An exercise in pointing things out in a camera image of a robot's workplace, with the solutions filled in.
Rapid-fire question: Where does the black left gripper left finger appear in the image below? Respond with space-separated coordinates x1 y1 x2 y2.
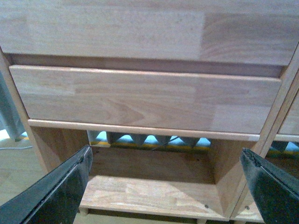
0 145 93 224

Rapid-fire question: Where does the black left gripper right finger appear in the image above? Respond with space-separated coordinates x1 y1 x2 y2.
240 148 299 224

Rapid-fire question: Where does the right wooden shelf cabinet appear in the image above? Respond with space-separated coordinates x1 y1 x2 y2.
230 68 299 224

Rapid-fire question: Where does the wooden shelf cabinet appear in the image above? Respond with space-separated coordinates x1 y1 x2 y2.
230 68 299 224
0 0 299 222

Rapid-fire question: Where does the left wooden shelf cabinet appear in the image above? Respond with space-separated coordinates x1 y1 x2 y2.
0 0 299 222

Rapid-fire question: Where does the grey curtain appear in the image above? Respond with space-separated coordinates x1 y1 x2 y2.
0 73 25 140

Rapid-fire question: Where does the lower wooden drawer left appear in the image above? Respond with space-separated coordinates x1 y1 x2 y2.
9 65 281 134

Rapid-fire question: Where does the wooden drawer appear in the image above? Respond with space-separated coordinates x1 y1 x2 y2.
0 0 299 65
9 65 281 134

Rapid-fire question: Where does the upper wooden drawer left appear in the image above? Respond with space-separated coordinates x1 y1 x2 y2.
0 0 299 65

